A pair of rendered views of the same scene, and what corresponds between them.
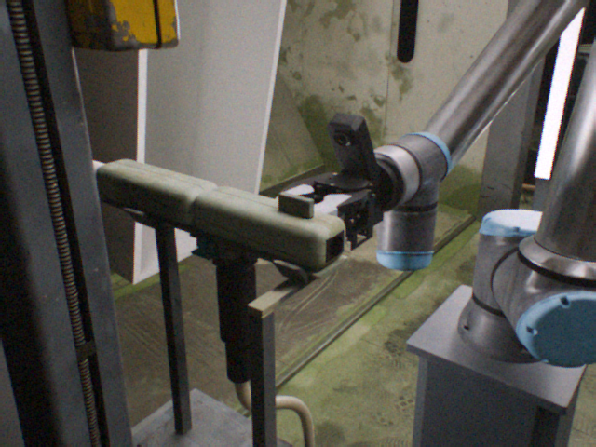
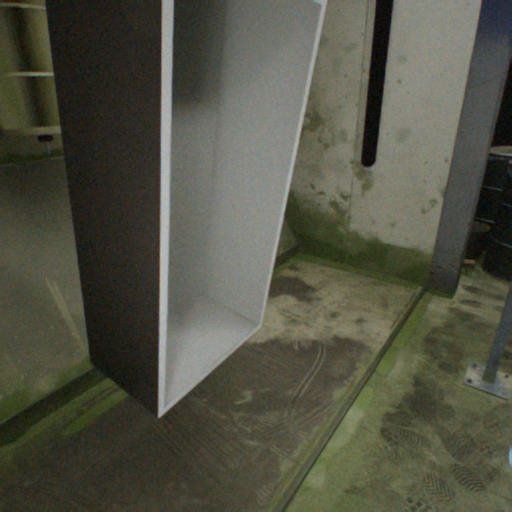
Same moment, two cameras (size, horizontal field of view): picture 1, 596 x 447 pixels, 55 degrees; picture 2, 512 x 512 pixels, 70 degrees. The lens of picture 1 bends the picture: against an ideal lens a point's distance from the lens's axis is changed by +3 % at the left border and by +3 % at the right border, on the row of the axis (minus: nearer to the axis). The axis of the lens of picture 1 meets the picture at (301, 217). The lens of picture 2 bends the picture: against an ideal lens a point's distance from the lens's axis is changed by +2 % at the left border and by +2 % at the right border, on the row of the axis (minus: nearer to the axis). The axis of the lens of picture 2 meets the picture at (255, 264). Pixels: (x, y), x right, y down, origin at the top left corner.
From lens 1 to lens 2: 0.71 m
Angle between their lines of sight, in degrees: 2
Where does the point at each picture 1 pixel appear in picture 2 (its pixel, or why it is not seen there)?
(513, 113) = (461, 208)
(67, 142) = not seen: outside the picture
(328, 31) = (302, 141)
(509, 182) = (456, 263)
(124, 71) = (144, 227)
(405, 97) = (367, 193)
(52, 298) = not seen: outside the picture
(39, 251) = not seen: outside the picture
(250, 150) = (259, 266)
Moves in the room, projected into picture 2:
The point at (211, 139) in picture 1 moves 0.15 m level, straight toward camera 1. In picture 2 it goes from (222, 253) to (225, 268)
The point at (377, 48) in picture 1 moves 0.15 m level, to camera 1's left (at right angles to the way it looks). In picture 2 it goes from (343, 155) to (323, 155)
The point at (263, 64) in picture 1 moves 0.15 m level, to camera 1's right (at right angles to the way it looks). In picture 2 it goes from (273, 192) to (315, 190)
